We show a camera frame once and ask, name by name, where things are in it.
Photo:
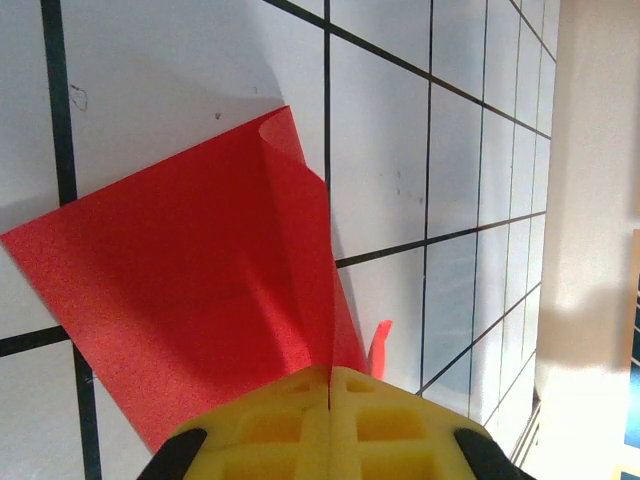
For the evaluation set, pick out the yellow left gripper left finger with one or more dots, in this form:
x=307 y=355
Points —
x=260 y=440

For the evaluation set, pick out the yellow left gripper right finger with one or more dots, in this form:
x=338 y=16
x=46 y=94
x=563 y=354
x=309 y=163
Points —
x=400 y=440

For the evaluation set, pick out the red cloth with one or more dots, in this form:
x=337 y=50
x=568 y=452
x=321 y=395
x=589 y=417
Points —
x=175 y=260

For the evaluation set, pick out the aluminium table side rail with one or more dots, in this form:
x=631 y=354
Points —
x=527 y=430

